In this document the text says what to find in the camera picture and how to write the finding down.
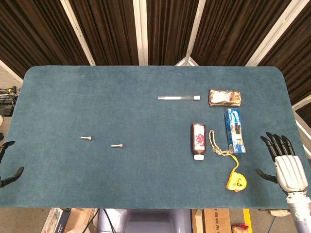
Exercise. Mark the brown bottle white cap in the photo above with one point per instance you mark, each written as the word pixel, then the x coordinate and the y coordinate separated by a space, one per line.
pixel 198 140

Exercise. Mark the white low frame rail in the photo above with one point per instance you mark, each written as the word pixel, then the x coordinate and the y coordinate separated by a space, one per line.
pixel 302 102
pixel 11 71

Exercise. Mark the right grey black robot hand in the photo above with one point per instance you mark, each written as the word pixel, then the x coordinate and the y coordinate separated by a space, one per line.
pixel 290 172

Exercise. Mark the white triangular frame foot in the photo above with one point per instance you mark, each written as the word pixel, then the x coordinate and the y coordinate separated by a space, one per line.
pixel 187 61

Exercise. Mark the red snack bag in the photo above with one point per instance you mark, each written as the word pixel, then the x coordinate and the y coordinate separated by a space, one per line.
pixel 239 228

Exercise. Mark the silver bolt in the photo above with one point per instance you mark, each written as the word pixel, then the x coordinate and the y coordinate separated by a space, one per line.
pixel 86 138
pixel 117 145

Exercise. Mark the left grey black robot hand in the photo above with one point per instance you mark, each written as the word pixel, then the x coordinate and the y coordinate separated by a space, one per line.
pixel 17 172

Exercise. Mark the lavender robot torso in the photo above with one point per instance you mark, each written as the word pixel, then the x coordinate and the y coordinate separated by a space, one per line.
pixel 145 221

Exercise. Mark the white partition frame post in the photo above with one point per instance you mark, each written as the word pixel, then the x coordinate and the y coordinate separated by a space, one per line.
pixel 141 31
pixel 195 26
pixel 77 31
pixel 272 34

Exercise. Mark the blue cookie box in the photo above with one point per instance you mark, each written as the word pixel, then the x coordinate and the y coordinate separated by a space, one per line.
pixel 234 131

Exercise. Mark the dark brown curtain panel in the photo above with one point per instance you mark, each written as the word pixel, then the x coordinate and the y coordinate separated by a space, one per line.
pixel 233 31
pixel 29 31
pixel 170 31
pixel 109 31
pixel 296 48

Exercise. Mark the brown cardboard box printed text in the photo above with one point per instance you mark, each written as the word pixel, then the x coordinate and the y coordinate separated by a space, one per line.
pixel 216 221

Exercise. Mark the right lavender robot arm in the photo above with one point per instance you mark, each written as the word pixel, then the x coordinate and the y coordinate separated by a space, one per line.
pixel 301 213

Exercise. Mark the clear test tube white cap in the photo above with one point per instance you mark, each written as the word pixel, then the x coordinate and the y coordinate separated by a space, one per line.
pixel 177 97

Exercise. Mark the white round floor object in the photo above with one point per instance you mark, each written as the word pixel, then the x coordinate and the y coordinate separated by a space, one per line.
pixel 279 213

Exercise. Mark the blue carpet table cover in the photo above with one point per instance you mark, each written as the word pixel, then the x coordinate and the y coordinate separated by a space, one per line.
pixel 145 116

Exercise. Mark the black power box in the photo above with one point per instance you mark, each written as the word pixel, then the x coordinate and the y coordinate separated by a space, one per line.
pixel 6 109

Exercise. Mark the gold red snack packet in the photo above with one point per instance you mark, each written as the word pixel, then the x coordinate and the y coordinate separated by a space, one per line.
pixel 224 97

